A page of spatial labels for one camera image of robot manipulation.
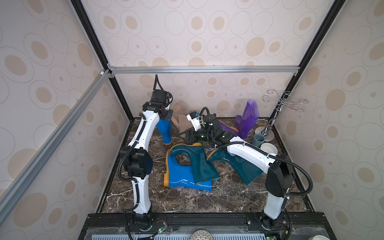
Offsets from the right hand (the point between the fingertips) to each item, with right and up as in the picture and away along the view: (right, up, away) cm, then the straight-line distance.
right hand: (188, 131), depth 79 cm
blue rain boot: (-15, +2, +12) cm, 19 cm away
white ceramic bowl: (+54, -11, +21) cm, 59 cm away
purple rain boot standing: (+36, +8, +8) cm, 38 cm away
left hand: (-12, +12, +9) cm, 19 cm away
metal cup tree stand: (+55, +17, +7) cm, 58 cm away
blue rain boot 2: (-4, -27, +7) cm, 28 cm away
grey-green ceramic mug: (+46, -6, +21) cm, 51 cm away
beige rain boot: (-7, +15, +15) cm, 23 cm away
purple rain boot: (+26, +2, +27) cm, 38 cm away
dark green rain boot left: (+8, -23, +7) cm, 25 cm away
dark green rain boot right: (+34, -24, +5) cm, 42 cm away
